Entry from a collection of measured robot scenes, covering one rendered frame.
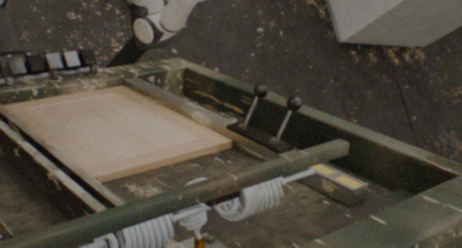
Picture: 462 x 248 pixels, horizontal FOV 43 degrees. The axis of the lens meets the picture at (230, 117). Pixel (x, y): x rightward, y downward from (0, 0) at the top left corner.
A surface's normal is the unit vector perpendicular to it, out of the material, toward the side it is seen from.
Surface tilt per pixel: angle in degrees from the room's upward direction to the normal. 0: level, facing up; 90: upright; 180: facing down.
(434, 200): 52
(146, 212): 38
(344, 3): 90
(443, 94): 0
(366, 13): 90
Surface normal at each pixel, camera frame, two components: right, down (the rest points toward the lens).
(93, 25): 0.53, -0.35
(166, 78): 0.63, 0.29
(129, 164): 0.04, -0.94
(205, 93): -0.77, 0.18
